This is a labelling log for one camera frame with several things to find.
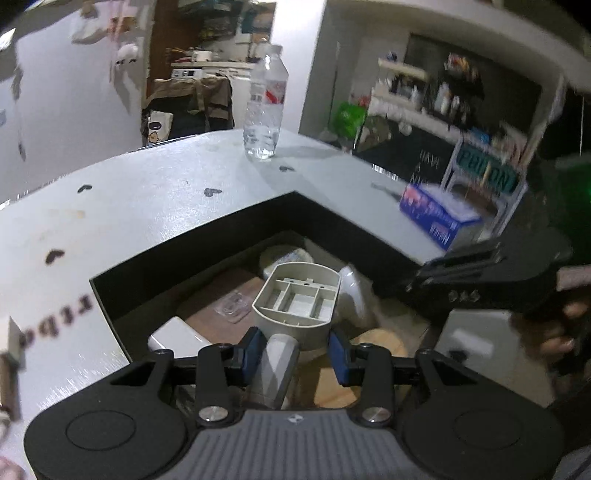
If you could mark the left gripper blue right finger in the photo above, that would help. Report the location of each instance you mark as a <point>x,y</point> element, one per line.
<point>339,350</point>

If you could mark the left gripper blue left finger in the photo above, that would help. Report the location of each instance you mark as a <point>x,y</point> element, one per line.
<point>251,349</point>

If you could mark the blue tissue pack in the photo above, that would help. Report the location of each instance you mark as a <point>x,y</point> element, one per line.
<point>447,219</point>

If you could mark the round wooden disc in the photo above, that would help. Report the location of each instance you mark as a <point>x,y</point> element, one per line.
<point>335,379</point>

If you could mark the green poison sign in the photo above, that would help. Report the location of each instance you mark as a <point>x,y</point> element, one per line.
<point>488,170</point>

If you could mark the clear plastic water bottle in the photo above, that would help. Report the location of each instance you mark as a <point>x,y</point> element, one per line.
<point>264,109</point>

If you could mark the person's right hand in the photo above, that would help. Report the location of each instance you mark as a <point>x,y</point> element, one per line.
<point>558,319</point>

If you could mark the white compartment hook holder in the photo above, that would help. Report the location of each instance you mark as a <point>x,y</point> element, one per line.
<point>294,311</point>

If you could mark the white plush wall toy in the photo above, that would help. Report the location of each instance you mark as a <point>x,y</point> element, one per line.
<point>126,54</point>

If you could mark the round white measuring tape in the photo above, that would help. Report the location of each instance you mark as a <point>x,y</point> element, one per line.
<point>279,254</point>

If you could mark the black cardboard box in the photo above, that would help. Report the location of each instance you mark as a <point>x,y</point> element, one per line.
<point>140,294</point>

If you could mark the brown wooden coaster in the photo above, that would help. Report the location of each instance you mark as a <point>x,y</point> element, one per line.
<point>221,309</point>

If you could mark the green plastic bag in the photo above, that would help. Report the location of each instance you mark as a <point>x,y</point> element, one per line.
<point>348,120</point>

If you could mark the white charger plug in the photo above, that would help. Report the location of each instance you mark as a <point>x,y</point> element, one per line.
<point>176,335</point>

